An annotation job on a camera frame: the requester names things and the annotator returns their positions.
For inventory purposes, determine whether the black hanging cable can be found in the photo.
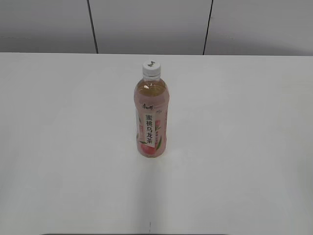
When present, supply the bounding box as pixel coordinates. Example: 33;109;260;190
87;0;99;54
202;0;214;55

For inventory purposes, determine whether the black hanging cable left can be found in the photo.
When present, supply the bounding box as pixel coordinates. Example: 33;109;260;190
87;0;99;54

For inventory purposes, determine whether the black hanging cable right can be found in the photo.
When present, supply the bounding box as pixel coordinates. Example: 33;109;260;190
202;0;214;55

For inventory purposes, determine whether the white bottle cap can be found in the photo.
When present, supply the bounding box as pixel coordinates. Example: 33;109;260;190
142;60;161;80

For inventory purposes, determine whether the pink peach tea bottle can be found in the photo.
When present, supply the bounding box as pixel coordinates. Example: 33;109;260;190
134;75;170;158

